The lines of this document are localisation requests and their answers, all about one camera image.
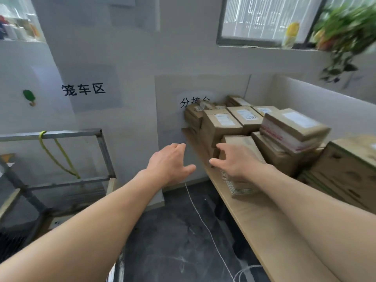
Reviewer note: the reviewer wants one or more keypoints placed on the yellow bottle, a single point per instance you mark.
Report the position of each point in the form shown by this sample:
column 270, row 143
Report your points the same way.
column 292, row 32

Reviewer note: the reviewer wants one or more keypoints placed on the dark-framed window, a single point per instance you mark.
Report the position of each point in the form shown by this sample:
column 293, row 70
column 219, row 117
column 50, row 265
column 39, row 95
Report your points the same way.
column 258, row 14

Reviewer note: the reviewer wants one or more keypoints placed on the pile of parcels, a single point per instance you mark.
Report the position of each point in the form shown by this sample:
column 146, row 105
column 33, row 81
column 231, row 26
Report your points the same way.
column 217, row 126

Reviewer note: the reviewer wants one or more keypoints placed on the white partition board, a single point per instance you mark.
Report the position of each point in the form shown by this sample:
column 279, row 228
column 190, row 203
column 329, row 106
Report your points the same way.
column 323, row 99

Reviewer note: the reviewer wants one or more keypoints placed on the green potted trailing plant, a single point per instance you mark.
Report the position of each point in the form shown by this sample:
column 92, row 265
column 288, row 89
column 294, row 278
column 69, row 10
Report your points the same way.
column 346, row 29

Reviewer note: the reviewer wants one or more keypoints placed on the white small bottle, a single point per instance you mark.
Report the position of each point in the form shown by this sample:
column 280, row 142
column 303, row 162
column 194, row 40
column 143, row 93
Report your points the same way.
column 19, row 30

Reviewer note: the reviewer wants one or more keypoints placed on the cream tall bottle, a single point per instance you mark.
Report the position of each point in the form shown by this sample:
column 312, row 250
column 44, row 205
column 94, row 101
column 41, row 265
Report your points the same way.
column 33, row 27

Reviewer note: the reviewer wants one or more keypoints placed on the person's right forearm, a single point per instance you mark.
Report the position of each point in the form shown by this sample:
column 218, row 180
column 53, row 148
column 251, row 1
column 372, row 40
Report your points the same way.
column 323, row 226

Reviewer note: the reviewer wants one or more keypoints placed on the person's left hand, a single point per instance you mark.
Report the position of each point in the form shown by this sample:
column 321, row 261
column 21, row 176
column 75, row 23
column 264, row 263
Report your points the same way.
column 167, row 167

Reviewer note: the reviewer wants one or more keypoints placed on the person's left forearm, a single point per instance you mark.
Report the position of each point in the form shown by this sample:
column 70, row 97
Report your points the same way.
column 82, row 234

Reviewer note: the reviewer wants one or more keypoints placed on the green popsicle wall hook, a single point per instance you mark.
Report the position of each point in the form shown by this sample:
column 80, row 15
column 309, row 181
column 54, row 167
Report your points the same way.
column 28, row 95

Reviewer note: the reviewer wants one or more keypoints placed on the person's right hand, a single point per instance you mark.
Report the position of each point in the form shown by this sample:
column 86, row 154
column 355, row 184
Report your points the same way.
column 241, row 164

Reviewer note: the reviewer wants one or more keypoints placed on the wall sign with black characters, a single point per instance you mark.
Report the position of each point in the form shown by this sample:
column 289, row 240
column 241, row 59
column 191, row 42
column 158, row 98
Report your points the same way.
column 97, row 102

